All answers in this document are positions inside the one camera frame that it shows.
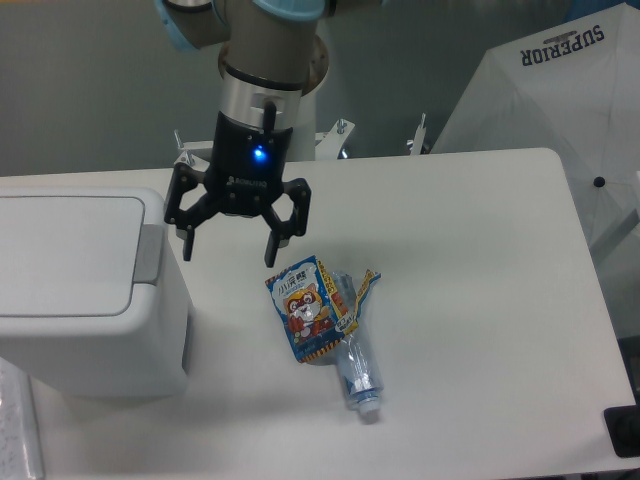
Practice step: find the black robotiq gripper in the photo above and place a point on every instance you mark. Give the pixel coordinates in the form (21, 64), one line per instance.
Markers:
(245, 178)

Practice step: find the white push-lid trash can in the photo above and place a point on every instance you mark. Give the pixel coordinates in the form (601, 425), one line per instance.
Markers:
(93, 302)

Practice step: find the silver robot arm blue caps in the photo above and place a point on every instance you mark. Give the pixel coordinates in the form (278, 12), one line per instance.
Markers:
(267, 71)

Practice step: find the blue cartoon snack wrapper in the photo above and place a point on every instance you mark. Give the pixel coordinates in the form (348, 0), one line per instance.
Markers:
(314, 314)

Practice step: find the crushed clear plastic bottle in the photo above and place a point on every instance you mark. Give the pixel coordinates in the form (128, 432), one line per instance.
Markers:
(354, 357)

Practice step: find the clear plastic sheet with writing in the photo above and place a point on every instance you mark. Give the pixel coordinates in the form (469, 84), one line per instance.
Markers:
(21, 454)

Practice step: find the white umbrella navy lettering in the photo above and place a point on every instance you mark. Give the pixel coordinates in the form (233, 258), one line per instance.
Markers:
(573, 89)

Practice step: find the black device at table edge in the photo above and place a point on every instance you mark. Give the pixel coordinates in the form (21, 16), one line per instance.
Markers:
(623, 427)

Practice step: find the white metal base frame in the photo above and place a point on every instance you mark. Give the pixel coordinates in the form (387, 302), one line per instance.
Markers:
(328, 145)

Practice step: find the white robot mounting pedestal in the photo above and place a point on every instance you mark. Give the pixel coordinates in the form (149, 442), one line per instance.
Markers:
(302, 146)

